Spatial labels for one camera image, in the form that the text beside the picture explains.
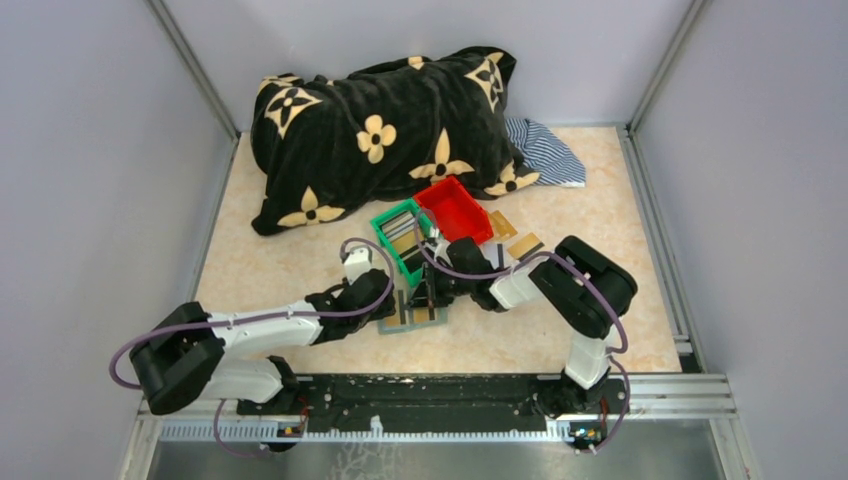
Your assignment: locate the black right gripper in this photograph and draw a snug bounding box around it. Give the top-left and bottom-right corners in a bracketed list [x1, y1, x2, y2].
[406, 260, 476, 309]

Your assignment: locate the mint green card holder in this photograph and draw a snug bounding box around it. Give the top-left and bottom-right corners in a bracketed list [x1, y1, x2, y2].
[377, 290, 448, 335]

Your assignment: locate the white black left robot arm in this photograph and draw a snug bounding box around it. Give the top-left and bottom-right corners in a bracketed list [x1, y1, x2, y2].
[129, 268, 395, 416]

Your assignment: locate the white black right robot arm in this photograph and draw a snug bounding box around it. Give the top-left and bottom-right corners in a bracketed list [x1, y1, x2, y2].
[406, 236, 638, 412]

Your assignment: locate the gold card in holder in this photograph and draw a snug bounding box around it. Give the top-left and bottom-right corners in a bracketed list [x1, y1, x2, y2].
[382, 307, 444, 330]

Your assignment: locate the stack of cards in bin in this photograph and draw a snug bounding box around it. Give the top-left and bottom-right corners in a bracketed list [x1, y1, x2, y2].
[379, 211, 420, 262]

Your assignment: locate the white card black stripe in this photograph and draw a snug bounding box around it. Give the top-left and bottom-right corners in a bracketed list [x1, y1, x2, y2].
[481, 242, 505, 268]

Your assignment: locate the gold patterned card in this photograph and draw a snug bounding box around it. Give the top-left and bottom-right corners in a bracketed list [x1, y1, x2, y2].
[488, 210, 517, 242]

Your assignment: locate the gold card with stripe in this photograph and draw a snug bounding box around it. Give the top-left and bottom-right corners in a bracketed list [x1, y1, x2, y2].
[506, 233, 544, 262]

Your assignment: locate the green plastic bin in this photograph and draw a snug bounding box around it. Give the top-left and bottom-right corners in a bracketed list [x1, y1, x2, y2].
[371, 198, 434, 288]

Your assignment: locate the red plastic bin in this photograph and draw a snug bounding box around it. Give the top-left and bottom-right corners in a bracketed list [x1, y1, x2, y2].
[413, 176, 494, 245]

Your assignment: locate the black floral blanket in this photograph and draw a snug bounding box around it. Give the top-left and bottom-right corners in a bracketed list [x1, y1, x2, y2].
[251, 46, 540, 236]

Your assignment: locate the blue white striped cloth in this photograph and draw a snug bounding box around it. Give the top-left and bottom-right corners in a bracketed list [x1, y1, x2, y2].
[505, 117, 587, 188]

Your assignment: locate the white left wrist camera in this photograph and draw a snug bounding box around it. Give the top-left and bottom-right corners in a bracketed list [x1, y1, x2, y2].
[343, 246, 373, 284]

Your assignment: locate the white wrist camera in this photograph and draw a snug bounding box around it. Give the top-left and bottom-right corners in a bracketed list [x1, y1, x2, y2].
[423, 226, 451, 264]
[343, 246, 373, 284]

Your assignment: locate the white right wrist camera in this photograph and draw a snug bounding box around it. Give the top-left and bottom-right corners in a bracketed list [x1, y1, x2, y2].
[423, 226, 451, 264]

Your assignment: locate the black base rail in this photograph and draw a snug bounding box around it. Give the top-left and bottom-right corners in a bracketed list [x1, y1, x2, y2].
[236, 373, 625, 434]

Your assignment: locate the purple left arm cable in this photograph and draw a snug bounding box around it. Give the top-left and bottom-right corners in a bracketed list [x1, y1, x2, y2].
[108, 237, 397, 460]

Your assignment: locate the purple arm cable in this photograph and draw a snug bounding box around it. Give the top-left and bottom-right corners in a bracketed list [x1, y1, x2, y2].
[413, 209, 631, 454]
[108, 237, 397, 460]

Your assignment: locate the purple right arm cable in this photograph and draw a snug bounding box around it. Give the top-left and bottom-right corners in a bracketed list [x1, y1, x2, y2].
[413, 209, 631, 454]

